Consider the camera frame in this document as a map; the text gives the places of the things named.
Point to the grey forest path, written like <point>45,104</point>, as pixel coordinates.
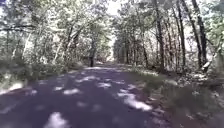
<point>83,96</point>

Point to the wood of green trees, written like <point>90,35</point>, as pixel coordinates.
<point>150,30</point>

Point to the leaf-strewn verge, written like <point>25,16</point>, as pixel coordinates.
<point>186,96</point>

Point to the green undergrowth verge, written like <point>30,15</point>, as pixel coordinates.
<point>30,71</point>

